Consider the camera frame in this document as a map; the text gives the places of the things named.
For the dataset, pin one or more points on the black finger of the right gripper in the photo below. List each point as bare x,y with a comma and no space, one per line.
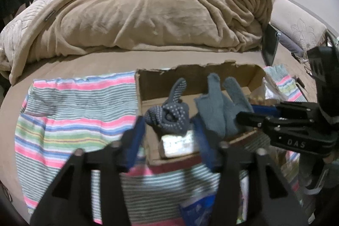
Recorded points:
297,126

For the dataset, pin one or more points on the grey quilted comforter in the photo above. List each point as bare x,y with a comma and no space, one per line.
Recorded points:
13,32

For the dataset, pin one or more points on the dark dotted work glove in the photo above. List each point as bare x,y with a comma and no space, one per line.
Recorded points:
172,117

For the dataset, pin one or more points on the striped pastel towel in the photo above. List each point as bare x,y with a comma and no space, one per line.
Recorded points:
60,115

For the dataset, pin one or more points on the open cardboard box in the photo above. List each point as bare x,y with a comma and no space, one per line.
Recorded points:
154,85

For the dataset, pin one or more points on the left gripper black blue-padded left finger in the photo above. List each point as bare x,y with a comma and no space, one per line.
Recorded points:
67,201

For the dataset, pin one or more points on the clear plastic snack bag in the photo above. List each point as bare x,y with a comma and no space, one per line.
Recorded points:
267,94

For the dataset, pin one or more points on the white tissue pack orange flower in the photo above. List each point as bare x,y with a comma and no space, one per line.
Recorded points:
174,146

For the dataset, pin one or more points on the beige floral pillow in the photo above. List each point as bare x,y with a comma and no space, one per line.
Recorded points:
303,29

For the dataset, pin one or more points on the grey-blue knit glove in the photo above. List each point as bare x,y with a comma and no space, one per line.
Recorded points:
221,105

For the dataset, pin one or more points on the gloved right hand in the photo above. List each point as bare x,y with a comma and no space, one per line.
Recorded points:
316,173

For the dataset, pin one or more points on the blue tissue pack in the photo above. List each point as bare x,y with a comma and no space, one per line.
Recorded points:
196,211

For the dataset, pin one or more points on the black smartphone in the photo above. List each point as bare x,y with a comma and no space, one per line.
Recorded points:
270,43

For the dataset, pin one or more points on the beige fleece blanket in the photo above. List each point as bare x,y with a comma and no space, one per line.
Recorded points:
80,27

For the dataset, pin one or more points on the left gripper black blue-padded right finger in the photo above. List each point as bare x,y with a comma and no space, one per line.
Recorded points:
271,200

